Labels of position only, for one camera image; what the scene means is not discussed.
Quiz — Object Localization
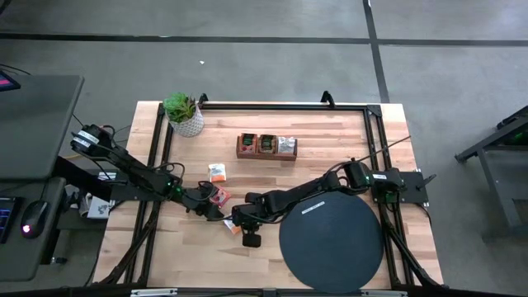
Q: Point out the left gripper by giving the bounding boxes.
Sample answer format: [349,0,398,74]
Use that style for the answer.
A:
[181,185,226,220]

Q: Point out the red tea packet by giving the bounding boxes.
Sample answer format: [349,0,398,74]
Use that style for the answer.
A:
[239,133,259,154]
[209,185,233,209]

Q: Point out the clear tea packet dark label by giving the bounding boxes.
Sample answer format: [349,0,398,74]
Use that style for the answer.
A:
[258,134,278,154]

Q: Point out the wooden three-compartment tray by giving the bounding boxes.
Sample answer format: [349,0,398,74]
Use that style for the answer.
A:
[236,132,299,162]

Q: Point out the white label strip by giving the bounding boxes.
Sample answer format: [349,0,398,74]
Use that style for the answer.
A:
[301,200,326,215]

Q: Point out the round dark blue placemat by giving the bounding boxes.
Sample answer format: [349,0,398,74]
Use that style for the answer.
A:
[278,190,385,295]

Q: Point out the succulent in white patterned pot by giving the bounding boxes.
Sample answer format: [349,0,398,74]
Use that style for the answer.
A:
[163,92,205,139]

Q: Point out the white labelled box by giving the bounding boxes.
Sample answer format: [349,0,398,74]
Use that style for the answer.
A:
[78,193,113,219]

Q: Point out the black computer mouse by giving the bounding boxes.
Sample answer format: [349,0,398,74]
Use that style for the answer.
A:
[20,200,50,240]

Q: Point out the black clamp lever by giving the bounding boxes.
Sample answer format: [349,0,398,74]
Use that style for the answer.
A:
[415,173,437,191]

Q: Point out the grey desk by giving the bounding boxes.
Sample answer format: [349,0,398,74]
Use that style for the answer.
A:
[0,74,86,282]

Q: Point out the backlit keyboard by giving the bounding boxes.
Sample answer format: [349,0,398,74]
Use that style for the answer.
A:
[0,196,18,244]

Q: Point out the small display screen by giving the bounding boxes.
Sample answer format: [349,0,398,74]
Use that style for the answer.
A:
[0,70,21,93]

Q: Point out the grey metal workbench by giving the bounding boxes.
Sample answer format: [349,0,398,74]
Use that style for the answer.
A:
[454,105,528,229]

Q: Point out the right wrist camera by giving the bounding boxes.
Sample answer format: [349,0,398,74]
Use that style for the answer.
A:
[242,230,262,249]

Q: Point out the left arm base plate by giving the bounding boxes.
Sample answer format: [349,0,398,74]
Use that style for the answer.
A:
[110,181,166,203]

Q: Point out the silver metal bracket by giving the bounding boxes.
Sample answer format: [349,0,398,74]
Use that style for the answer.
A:
[361,290,409,297]
[130,288,179,297]

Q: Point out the black aluminium table frame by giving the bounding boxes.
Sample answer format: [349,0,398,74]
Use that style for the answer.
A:
[93,101,446,290]

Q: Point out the thin black power cable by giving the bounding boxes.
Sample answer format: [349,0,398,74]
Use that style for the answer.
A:
[70,111,133,139]

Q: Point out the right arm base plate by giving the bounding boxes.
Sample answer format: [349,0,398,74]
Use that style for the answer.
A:
[370,171,430,205]

